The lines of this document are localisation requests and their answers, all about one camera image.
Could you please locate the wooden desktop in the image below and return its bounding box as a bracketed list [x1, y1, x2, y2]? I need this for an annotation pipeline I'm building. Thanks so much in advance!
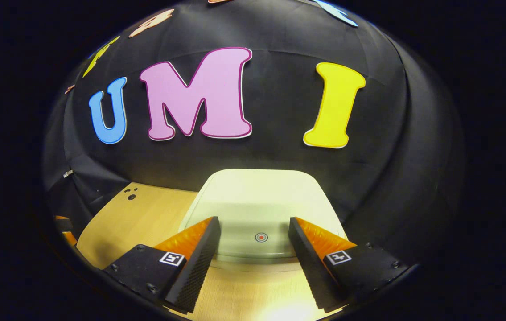
[77, 182, 347, 321]

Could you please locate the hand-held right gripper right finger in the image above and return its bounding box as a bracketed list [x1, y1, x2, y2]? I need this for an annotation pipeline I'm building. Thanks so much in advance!
[288, 217, 409, 313]

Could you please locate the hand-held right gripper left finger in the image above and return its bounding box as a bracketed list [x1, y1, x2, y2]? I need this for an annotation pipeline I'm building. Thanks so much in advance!
[103, 217, 221, 313]

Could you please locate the pale green desktop garbage bin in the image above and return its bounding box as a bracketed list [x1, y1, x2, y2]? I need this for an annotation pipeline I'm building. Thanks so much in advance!
[178, 169, 348, 272]

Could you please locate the black backdrop cloth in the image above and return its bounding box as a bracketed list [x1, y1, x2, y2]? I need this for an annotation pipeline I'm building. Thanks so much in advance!
[41, 0, 465, 268]

